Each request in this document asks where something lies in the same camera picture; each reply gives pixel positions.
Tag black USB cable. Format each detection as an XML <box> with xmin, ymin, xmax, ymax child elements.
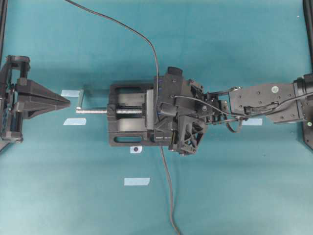
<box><xmin>65</xmin><ymin>0</ymin><xmax>183</xmax><ymax>235</ymax></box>

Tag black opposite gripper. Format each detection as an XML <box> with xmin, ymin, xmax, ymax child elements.
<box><xmin>0</xmin><ymin>55</ymin><xmax>70</xmax><ymax>143</ymax></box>

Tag blue tape strip middle left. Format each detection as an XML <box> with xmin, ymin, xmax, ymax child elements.
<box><xmin>63</xmin><ymin>118</ymin><xmax>87</xmax><ymax>126</ymax></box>

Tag thin black camera cable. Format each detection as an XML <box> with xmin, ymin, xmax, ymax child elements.
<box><xmin>171</xmin><ymin>85</ymin><xmax>313</xmax><ymax>134</ymax></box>

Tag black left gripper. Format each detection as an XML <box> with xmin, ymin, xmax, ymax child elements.
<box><xmin>158</xmin><ymin>67</ymin><xmax>227</xmax><ymax>155</ymax></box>

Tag black bench vise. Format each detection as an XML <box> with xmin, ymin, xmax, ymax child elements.
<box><xmin>76</xmin><ymin>83</ymin><xmax>159</xmax><ymax>147</ymax></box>

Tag tape strip with screw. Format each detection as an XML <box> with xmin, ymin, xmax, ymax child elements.
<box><xmin>130</xmin><ymin>146</ymin><xmax>142</xmax><ymax>154</ymax></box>

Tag blue tape strip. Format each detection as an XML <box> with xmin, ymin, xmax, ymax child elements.
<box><xmin>242</xmin><ymin>118</ymin><xmax>263</xmax><ymax>126</ymax></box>
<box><xmin>124</xmin><ymin>177</ymin><xmax>150</xmax><ymax>186</ymax></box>
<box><xmin>61</xmin><ymin>90</ymin><xmax>80</xmax><ymax>97</ymax></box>
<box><xmin>63</xmin><ymin>118</ymin><xmax>87</xmax><ymax>126</ymax></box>

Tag blue tape strip right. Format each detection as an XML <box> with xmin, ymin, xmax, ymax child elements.
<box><xmin>242</xmin><ymin>118</ymin><xmax>263</xmax><ymax>126</ymax></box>

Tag blue tape strip bottom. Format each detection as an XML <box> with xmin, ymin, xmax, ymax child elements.
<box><xmin>124</xmin><ymin>177</ymin><xmax>150</xmax><ymax>186</ymax></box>

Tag blue tape strip upper left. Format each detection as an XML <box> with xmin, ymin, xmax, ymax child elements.
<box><xmin>61</xmin><ymin>90</ymin><xmax>80</xmax><ymax>97</ymax></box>

